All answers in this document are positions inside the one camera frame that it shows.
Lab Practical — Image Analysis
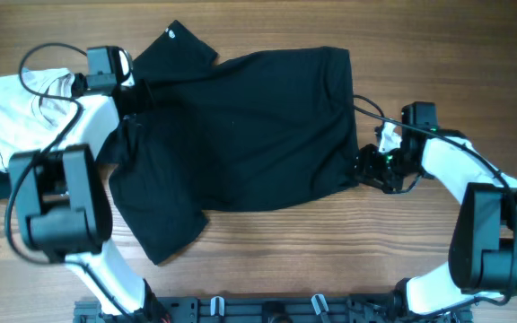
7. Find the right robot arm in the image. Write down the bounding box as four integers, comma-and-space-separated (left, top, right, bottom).
357, 127, 517, 320

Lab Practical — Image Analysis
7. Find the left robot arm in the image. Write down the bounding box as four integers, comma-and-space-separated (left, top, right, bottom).
4, 97, 165, 322

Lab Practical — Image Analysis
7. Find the white folded t-shirt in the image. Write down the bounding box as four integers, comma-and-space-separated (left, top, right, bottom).
0, 68, 77, 172

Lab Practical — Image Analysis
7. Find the right black cable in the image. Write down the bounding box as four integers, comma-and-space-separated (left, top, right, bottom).
352, 93, 517, 309

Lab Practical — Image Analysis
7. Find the black cable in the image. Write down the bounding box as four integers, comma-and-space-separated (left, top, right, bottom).
352, 93, 517, 309
4, 42, 127, 323

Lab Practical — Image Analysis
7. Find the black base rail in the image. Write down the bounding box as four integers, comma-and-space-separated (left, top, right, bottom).
73, 293, 473, 323

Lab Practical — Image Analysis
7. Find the left black cable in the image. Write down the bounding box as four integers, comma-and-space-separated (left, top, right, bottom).
4, 42, 127, 323

